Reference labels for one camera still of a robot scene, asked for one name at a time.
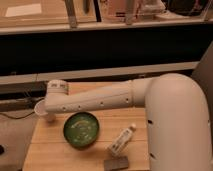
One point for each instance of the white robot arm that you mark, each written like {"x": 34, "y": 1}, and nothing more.
{"x": 178, "y": 119}

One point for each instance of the white tube with cap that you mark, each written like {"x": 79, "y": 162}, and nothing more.
{"x": 120, "y": 142}

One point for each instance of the grey sponge block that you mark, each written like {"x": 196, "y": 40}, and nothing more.
{"x": 116, "y": 164}

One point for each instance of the grey metal post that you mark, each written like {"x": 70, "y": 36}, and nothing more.
{"x": 71, "y": 13}

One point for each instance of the green round bowl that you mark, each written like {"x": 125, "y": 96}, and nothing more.
{"x": 81, "y": 129}

